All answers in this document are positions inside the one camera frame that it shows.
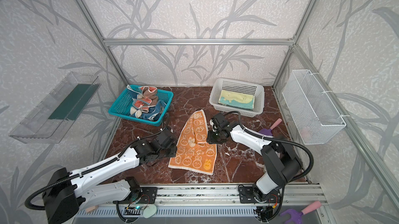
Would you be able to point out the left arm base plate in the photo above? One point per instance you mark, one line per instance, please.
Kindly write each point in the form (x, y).
(145, 195)

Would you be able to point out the brown sponge block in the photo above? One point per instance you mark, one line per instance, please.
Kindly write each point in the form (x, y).
(91, 209)

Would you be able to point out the clear acrylic wall shelf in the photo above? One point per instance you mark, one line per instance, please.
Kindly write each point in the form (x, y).
(52, 118)

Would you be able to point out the pale green oval pad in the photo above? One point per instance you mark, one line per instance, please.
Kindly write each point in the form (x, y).
(149, 211)

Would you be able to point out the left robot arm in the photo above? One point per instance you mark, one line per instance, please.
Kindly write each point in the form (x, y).
(67, 193)

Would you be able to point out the teal plastic basket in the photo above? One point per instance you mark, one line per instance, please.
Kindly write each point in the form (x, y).
(121, 106)

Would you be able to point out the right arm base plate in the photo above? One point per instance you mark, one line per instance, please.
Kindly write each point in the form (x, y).
(250, 195)

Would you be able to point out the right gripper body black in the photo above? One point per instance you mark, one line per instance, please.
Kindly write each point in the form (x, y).
(213, 135)

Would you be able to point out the white wire mesh basket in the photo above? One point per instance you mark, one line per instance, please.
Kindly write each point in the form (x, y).
(314, 114)

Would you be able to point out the orange bunny pattern towel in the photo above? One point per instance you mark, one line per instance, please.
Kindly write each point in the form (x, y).
(193, 152)

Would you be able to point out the pile of coloured towels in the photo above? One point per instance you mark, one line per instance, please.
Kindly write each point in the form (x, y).
(146, 104)

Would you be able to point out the yellow teal whale towel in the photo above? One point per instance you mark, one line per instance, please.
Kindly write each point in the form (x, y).
(236, 99)

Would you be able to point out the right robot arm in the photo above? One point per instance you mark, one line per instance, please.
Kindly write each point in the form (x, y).
(285, 161)

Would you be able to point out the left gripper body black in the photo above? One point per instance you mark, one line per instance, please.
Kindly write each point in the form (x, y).
(170, 141)

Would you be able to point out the white plastic basket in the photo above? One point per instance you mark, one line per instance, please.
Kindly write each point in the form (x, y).
(256, 90)

